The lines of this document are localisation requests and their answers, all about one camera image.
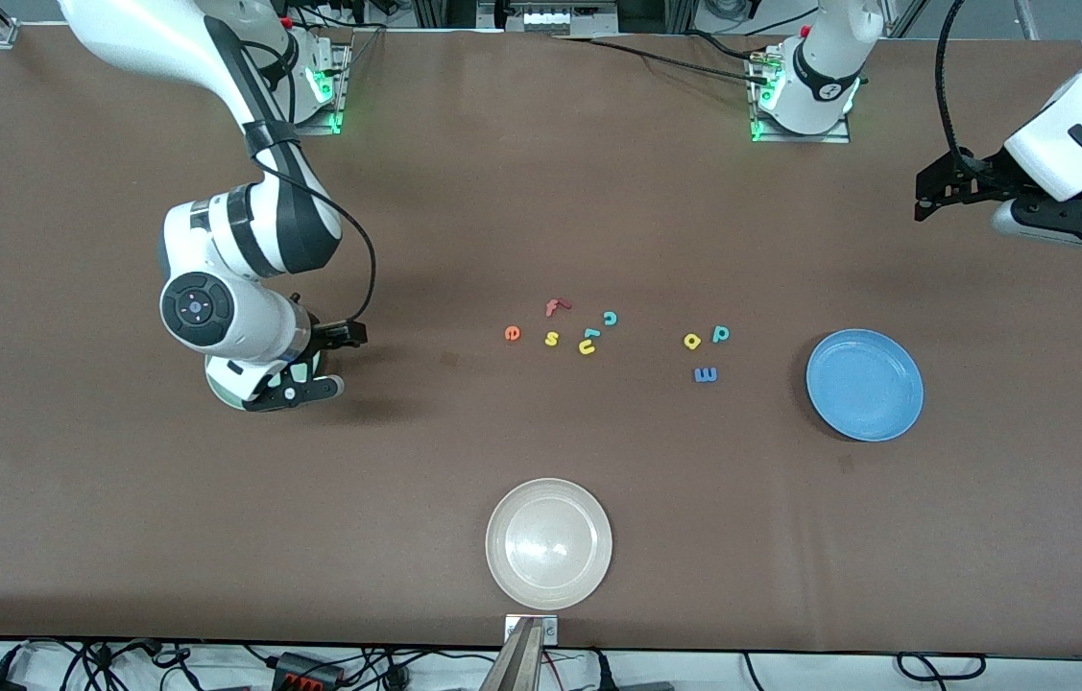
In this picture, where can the teal foam letter p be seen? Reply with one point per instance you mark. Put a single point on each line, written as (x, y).
(721, 333)

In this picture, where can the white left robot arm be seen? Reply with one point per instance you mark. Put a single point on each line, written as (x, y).
(824, 86)

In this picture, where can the silver pole bracket plate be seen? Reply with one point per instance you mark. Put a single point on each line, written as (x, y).
(550, 630)

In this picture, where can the grey power strip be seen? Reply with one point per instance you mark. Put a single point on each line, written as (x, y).
(555, 19)

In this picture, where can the beige plate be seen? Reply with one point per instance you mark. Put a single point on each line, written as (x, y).
(548, 544)

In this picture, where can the black plug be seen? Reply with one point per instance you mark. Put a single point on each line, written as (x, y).
(601, 672)

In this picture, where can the aluminium camera pole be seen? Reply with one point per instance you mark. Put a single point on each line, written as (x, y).
(516, 667)

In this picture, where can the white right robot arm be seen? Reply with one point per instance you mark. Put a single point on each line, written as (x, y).
(243, 317)

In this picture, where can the blue foam letter m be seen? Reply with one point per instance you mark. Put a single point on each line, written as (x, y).
(706, 375)

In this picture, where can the black power strip red switches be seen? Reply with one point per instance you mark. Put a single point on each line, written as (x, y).
(310, 669)

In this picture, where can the green plate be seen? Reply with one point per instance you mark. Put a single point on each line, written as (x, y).
(222, 392)

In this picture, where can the red foam letter f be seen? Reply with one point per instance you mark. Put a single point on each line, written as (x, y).
(555, 307)

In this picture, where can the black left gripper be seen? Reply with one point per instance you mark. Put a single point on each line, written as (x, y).
(979, 176)

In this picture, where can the blue plate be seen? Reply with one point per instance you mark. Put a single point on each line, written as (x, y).
(864, 385)

